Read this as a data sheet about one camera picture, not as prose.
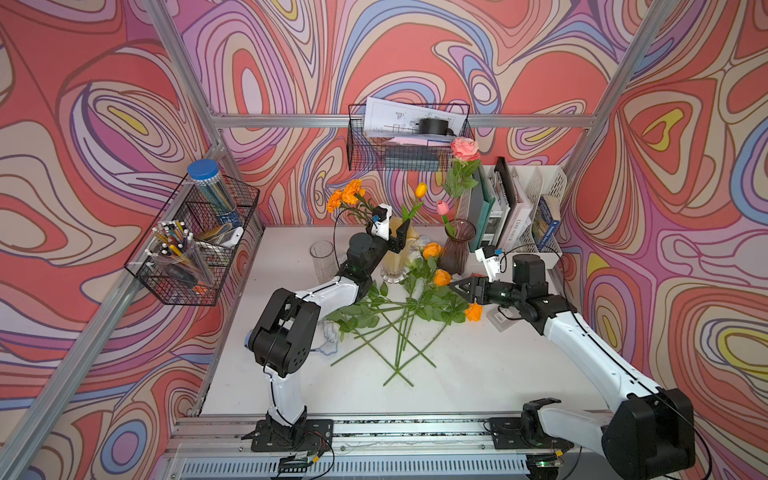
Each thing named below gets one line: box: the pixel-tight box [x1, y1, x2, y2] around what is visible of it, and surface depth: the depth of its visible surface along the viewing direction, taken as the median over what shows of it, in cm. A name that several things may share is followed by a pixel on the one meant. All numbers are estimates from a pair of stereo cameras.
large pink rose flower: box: [442, 137, 481, 199], surface depth 78 cm
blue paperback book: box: [532, 195, 560, 250], surface depth 104 cm
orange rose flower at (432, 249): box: [423, 242, 443, 260], surface depth 107 cm
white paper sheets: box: [364, 96, 468, 138], surface depth 88 cm
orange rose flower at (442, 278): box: [434, 269, 451, 286], surface depth 101 cm
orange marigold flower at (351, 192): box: [341, 179, 366, 205], surface depth 81 cm
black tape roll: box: [418, 118, 457, 137], surface depth 84 cm
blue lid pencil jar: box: [187, 159, 241, 227], surface depth 75 cm
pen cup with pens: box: [145, 219, 213, 287], surface depth 64 cm
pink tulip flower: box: [436, 200, 456, 237], surface depth 86 cm
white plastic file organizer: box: [470, 165, 568, 269], surface depth 101 cm
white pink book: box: [494, 157, 532, 251], surface depth 95 cm
